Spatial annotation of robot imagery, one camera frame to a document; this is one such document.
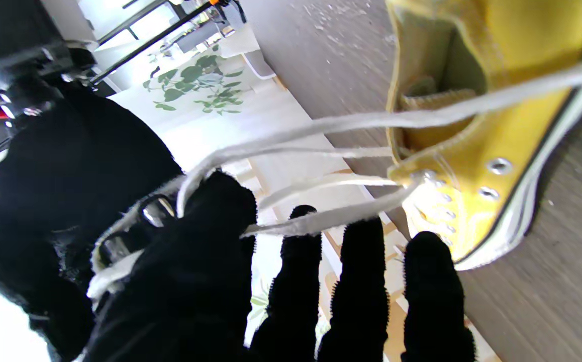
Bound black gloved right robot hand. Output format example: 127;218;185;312
0;85;187;362

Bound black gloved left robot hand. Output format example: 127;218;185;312
82;171;475;362

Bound printed room scene backdrop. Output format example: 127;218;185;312
0;25;503;362

